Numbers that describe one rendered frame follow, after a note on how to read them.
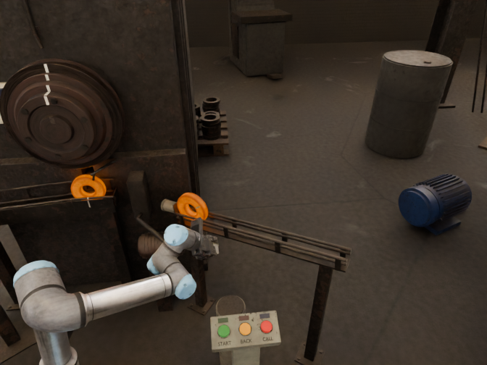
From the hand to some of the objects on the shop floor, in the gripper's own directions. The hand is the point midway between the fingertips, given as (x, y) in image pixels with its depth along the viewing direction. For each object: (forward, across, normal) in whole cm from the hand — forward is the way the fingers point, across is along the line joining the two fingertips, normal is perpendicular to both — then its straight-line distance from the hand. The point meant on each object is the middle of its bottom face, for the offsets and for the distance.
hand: (215, 244), depth 153 cm
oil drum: (+223, +122, +107) cm, 276 cm away
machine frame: (+61, -89, +42) cm, 116 cm away
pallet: (+146, -89, +171) cm, 242 cm away
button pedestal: (+31, -15, -67) cm, 75 cm away
